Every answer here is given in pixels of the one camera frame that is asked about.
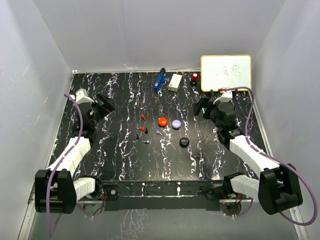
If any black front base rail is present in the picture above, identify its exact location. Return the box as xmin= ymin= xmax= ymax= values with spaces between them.
xmin=74 ymin=180 xmax=253 ymax=212

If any blue black stapler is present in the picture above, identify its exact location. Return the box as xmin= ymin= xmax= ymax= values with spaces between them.
xmin=153 ymin=67 xmax=167 ymax=92

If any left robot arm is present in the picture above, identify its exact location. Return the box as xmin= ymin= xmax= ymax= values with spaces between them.
xmin=34 ymin=88 xmax=115 ymax=214

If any red emergency stop button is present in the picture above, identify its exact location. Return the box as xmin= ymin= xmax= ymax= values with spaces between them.
xmin=190 ymin=72 xmax=199 ymax=86

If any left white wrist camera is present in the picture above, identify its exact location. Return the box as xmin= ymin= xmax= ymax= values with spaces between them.
xmin=75 ymin=88 xmax=94 ymax=105

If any white rectangular box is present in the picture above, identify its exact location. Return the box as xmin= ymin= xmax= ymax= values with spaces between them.
xmin=167 ymin=73 xmax=182 ymax=92

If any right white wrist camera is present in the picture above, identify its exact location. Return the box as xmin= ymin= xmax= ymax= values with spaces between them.
xmin=213 ymin=87 xmax=233 ymax=105

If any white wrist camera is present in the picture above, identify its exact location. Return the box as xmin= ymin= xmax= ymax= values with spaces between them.
xmin=213 ymin=87 xmax=233 ymax=105
xmin=75 ymin=88 xmax=94 ymax=105

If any orange earbud charging case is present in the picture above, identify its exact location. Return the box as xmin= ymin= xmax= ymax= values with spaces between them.
xmin=158 ymin=117 xmax=168 ymax=128

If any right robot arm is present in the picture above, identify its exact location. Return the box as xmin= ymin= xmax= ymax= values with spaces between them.
xmin=193 ymin=97 xmax=303 ymax=215

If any white whiteboard wooden frame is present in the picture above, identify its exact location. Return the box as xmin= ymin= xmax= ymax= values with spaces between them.
xmin=200 ymin=54 xmax=252 ymax=92

